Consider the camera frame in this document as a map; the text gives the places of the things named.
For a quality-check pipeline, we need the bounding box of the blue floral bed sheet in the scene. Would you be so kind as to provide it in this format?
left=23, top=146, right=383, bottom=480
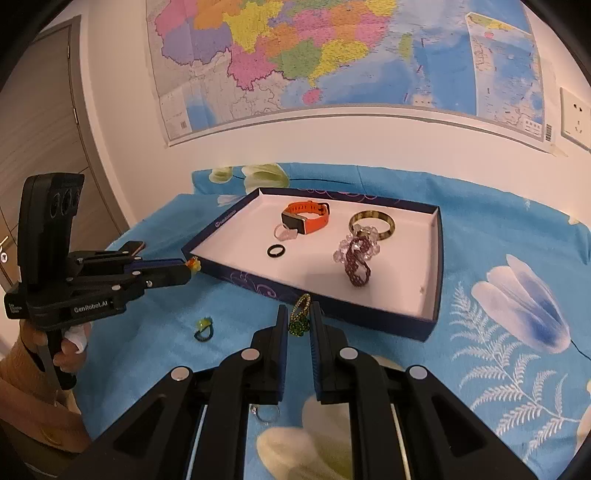
left=74, top=161, right=591, bottom=480

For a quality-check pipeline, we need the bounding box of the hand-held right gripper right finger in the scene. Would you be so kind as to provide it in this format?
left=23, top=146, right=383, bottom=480
left=308, top=301, right=578, bottom=480

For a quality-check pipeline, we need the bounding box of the purple bead bracelet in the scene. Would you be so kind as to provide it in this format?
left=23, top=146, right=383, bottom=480
left=342, top=235, right=370, bottom=288

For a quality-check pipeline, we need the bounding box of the green beaded flower ring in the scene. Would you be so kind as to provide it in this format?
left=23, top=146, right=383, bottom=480
left=288, top=293, right=311, bottom=337

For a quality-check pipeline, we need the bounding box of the striped brown bangle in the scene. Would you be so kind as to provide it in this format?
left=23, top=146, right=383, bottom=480
left=348, top=210, right=394, bottom=241

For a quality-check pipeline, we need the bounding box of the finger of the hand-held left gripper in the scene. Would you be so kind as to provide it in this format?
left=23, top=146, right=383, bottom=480
left=108, top=264, right=193, bottom=296
left=69, top=249, right=188, bottom=268

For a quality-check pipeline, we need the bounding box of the dark blue box lid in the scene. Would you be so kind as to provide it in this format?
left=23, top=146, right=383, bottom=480
left=181, top=187, right=445, bottom=342

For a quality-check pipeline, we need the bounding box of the colourful wall map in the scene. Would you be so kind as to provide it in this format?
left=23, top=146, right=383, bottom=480
left=145, top=0, right=561, bottom=151

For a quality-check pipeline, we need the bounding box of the brown wooden door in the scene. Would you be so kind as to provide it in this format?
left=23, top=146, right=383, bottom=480
left=0, top=16, right=132, bottom=296

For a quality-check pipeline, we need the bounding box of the clear crystal bead bracelet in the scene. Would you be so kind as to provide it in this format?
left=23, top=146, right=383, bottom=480
left=333, top=228, right=380, bottom=264

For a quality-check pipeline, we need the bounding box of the person's left hand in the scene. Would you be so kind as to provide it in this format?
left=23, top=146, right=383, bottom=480
left=21, top=320, right=93, bottom=374

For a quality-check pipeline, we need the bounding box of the orange smart band watch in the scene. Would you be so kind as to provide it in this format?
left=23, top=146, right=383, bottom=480
left=281, top=200, right=331, bottom=235

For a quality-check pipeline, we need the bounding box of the white wall socket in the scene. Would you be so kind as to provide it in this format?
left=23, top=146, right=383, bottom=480
left=560, top=87, right=591, bottom=151

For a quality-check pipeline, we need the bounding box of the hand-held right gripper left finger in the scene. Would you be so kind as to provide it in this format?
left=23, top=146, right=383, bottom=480
left=60, top=304, right=289, bottom=480

